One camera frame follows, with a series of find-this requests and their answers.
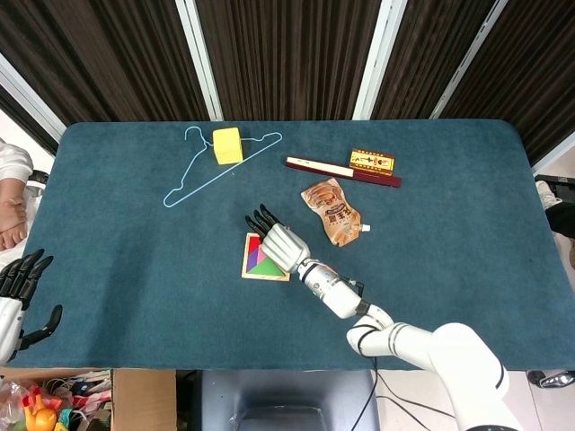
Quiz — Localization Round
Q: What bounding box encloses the yellow red toy chicken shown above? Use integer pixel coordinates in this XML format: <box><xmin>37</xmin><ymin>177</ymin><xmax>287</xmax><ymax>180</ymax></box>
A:
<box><xmin>20</xmin><ymin>384</ymin><xmax>60</xmax><ymax>431</ymax></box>

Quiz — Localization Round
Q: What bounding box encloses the dark red long case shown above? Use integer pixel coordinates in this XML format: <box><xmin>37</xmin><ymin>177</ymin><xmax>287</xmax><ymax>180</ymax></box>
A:
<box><xmin>285</xmin><ymin>156</ymin><xmax>403</xmax><ymax>189</ymax></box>

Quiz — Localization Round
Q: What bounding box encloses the left black-fingered robot hand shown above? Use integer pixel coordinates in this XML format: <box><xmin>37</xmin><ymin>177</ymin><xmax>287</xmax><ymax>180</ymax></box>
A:
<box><xmin>0</xmin><ymin>249</ymin><xmax>64</xmax><ymax>363</ymax></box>

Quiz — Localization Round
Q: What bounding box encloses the white partition frame post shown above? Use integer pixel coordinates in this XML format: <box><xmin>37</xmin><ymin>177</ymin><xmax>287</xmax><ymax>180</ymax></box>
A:
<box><xmin>531</xmin><ymin>131</ymin><xmax>575</xmax><ymax>177</ymax></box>
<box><xmin>174</xmin><ymin>0</ymin><xmax>225</xmax><ymax>121</ymax></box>
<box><xmin>0</xmin><ymin>52</ymin><xmax>67</xmax><ymax>141</ymax></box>
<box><xmin>351</xmin><ymin>0</ymin><xmax>406</xmax><ymax>120</ymax></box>
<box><xmin>429</xmin><ymin>0</ymin><xmax>509</xmax><ymax>119</ymax></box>

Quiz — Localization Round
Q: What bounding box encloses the green tangram piece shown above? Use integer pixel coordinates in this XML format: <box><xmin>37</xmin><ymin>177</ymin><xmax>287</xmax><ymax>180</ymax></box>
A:
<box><xmin>248</xmin><ymin>255</ymin><xmax>287</xmax><ymax>277</ymax></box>

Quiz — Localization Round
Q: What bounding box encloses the white shoe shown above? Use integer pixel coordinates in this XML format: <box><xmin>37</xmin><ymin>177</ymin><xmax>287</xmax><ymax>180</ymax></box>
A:
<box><xmin>535</xmin><ymin>180</ymin><xmax>563</xmax><ymax>213</ymax></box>

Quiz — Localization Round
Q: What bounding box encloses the small yellow red box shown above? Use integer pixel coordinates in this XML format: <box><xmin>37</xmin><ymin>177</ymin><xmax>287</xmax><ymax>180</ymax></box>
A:
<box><xmin>349</xmin><ymin>148</ymin><xmax>396</xmax><ymax>174</ymax></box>

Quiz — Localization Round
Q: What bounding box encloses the yellow foam cube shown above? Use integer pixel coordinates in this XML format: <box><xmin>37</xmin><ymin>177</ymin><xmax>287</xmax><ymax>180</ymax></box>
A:
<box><xmin>212</xmin><ymin>127</ymin><xmax>245</xmax><ymax>165</ymax></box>

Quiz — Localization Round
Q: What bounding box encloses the grey blue chair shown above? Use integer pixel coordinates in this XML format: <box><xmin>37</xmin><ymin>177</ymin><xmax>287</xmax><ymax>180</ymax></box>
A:
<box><xmin>197</xmin><ymin>370</ymin><xmax>381</xmax><ymax>431</ymax></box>

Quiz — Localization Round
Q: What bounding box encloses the wooden tangram puzzle tray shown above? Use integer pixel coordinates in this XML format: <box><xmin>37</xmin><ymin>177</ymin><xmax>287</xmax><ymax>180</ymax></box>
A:
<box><xmin>241</xmin><ymin>232</ymin><xmax>291</xmax><ymax>283</ymax></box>

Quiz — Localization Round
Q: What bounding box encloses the right black-fingered robot hand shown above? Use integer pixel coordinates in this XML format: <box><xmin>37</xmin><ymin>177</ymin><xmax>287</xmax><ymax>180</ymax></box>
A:
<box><xmin>244</xmin><ymin>204</ymin><xmax>313</xmax><ymax>276</ymax></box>

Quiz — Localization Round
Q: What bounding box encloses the person in white clothing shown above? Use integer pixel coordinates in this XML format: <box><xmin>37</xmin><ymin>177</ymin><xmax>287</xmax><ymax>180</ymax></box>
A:
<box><xmin>0</xmin><ymin>137</ymin><xmax>45</xmax><ymax>262</ymax></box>

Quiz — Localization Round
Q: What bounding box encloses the brown cardboard box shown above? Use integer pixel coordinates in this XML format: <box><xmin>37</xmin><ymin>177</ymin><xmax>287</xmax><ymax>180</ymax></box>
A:
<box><xmin>111</xmin><ymin>368</ymin><xmax>178</xmax><ymax>431</ymax></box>

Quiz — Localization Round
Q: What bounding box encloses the box of colourful toys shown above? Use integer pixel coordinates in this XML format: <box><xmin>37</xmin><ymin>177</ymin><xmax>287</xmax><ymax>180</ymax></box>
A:
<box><xmin>0</xmin><ymin>367</ymin><xmax>112</xmax><ymax>431</ymax></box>

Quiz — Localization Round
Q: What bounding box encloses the teal table cloth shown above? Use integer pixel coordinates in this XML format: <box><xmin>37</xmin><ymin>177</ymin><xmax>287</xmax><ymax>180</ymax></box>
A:
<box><xmin>8</xmin><ymin>119</ymin><xmax>556</xmax><ymax>373</ymax></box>

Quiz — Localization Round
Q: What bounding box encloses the brown spouted drink pouch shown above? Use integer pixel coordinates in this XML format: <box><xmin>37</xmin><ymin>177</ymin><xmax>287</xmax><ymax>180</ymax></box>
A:
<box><xmin>300</xmin><ymin>176</ymin><xmax>372</xmax><ymax>248</ymax></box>

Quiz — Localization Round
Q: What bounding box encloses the shiny chrome chair foot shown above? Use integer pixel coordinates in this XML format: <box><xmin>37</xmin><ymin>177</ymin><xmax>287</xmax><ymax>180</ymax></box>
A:
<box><xmin>528</xmin><ymin>369</ymin><xmax>575</xmax><ymax>390</ymax></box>

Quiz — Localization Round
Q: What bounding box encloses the white stick with print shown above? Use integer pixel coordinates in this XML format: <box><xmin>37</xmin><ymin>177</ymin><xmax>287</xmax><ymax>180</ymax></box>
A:
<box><xmin>287</xmin><ymin>156</ymin><xmax>355</xmax><ymax>177</ymax></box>

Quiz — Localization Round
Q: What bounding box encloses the black floor cable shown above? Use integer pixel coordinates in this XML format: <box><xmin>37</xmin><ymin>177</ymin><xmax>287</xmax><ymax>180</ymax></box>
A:
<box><xmin>349</xmin><ymin>358</ymin><xmax>457</xmax><ymax>431</ymax></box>

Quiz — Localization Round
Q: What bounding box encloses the light blue wire hanger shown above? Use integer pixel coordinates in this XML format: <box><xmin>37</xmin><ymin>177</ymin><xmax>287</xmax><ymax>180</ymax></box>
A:
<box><xmin>163</xmin><ymin>126</ymin><xmax>284</xmax><ymax>208</ymax></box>

